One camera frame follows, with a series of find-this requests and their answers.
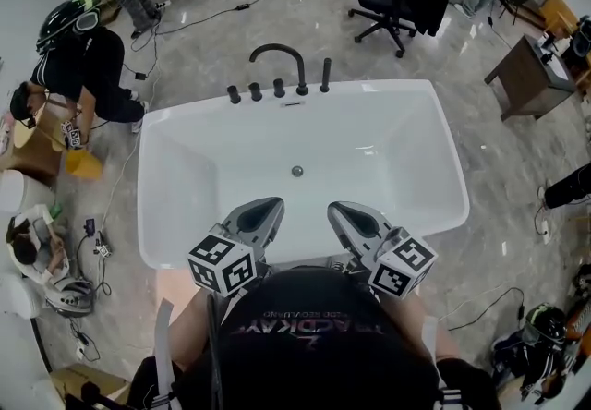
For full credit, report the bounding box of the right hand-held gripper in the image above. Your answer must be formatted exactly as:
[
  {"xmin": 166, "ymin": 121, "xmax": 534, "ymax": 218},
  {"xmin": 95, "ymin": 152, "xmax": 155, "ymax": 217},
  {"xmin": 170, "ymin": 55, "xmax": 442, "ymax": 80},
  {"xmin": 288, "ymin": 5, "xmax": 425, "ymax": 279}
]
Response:
[{"xmin": 326, "ymin": 201, "xmax": 439, "ymax": 300}]

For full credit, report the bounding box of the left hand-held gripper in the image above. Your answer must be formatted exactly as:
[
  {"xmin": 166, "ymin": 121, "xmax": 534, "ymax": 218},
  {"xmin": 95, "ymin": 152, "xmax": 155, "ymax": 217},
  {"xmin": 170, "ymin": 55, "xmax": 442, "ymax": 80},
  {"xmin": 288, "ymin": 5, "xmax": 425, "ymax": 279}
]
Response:
[{"xmin": 187, "ymin": 196, "xmax": 286, "ymax": 299}]

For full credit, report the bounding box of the person's right forearm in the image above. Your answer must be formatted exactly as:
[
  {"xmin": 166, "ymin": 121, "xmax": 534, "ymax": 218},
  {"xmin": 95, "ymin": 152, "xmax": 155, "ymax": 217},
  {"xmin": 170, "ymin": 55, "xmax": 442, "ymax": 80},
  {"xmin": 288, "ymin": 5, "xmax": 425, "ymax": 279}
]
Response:
[{"xmin": 381, "ymin": 292, "xmax": 459, "ymax": 361}]

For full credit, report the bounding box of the person's left forearm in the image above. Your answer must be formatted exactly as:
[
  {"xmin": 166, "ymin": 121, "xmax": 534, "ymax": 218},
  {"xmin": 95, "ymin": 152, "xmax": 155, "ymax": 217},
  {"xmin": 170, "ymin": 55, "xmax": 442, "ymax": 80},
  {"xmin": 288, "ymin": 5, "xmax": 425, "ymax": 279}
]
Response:
[{"xmin": 169, "ymin": 290, "xmax": 235, "ymax": 370}]

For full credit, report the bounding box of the white bathtub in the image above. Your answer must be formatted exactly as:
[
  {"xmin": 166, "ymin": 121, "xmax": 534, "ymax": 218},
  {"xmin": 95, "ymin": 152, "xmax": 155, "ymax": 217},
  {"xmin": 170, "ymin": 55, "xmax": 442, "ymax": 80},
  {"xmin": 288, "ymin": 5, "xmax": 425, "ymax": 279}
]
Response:
[{"xmin": 136, "ymin": 78, "xmax": 471, "ymax": 270}]

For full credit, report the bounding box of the person's black shirt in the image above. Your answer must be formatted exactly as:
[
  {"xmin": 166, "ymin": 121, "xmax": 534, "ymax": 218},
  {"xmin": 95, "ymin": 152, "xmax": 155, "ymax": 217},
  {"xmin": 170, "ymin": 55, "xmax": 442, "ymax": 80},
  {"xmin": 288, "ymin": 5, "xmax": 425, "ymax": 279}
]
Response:
[{"xmin": 127, "ymin": 264, "xmax": 502, "ymax": 410}]

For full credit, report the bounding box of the black curved faucet spout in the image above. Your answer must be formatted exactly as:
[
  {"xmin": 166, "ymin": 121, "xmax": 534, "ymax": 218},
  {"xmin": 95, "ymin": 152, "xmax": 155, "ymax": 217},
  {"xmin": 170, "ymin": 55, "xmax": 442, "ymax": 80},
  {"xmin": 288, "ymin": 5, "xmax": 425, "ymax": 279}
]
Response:
[{"xmin": 248, "ymin": 43, "xmax": 309, "ymax": 97}]

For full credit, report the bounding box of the yellow bucket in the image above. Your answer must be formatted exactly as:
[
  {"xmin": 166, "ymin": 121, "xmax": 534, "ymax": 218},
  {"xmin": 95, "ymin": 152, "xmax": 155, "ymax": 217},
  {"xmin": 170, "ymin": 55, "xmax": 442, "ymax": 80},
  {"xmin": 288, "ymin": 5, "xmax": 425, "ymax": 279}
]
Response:
[{"xmin": 66, "ymin": 147, "xmax": 103, "ymax": 180}]

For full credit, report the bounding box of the grey headset rig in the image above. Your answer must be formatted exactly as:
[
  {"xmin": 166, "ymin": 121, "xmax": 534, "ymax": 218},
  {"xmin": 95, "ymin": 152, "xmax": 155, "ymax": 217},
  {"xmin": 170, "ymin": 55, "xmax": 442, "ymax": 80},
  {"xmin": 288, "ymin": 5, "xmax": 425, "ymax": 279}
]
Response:
[{"xmin": 44, "ymin": 277, "xmax": 97, "ymax": 319}]

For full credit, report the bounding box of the dark wooden cabinet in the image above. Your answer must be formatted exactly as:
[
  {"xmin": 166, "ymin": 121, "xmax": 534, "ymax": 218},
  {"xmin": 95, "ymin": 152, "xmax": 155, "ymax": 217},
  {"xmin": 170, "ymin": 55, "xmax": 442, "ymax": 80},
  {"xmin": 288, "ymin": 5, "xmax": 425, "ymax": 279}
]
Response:
[{"xmin": 483, "ymin": 33, "xmax": 578, "ymax": 122}]

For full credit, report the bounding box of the brown cardboard block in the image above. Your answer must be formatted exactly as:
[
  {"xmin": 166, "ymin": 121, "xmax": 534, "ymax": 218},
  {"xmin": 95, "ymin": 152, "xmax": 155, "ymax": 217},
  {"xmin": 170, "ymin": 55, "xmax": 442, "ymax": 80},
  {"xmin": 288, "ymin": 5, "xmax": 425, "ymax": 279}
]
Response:
[{"xmin": 0, "ymin": 135, "xmax": 64, "ymax": 186}]

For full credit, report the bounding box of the cardboard box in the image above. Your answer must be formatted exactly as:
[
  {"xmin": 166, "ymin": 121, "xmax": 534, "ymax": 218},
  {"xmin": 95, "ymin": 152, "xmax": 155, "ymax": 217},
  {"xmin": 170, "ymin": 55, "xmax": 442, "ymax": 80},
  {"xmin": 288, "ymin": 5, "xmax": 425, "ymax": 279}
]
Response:
[{"xmin": 48, "ymin": 364, "xmax": 133, "ymax": 410}]

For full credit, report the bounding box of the white upholstered seat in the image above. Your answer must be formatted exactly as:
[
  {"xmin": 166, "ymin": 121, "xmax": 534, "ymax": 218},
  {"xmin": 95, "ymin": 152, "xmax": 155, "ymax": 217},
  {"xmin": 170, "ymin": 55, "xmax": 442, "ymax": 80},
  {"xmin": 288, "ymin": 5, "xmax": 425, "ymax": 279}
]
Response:
[
  {"xmin": 0, "ymin": 169, "xmax": 55, "ymax": 215},
  {"xmin": 0, "ymin": 276, "xmax": 42, "ymax": 320}
]

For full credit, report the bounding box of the light wooden stool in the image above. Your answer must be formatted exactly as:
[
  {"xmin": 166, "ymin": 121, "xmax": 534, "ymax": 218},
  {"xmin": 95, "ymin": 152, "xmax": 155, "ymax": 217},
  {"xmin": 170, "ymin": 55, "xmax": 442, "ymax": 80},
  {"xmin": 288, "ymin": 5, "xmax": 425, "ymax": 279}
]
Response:
[{"xmin": 12, "ymin": 98, "xmax": 54, "ymax": 151}]

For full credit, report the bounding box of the dark backpack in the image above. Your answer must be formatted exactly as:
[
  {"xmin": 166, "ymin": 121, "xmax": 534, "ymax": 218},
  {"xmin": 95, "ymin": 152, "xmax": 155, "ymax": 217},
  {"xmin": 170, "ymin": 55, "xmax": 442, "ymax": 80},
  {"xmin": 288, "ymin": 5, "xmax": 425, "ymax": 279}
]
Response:
[{"xmin": 566, "ymin": 15, "xmax": 591, "ymax": 61}]

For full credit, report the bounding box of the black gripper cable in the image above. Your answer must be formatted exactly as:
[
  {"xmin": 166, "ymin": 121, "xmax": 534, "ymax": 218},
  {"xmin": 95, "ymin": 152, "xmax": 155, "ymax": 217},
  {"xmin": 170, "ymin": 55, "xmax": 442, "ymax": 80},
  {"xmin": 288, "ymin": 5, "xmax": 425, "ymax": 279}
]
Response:
[{"xmin": 206, "ymin": 292, "xmax": 225, "ymax": 410}]

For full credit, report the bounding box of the black power cable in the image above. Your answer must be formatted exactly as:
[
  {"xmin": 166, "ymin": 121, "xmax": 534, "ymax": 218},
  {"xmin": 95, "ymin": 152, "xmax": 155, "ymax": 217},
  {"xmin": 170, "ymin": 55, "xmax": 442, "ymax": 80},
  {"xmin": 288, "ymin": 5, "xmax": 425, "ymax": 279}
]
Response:
[{"xmin": 450, "ymin": 286, "xmax": 527, "ymax": 332}]

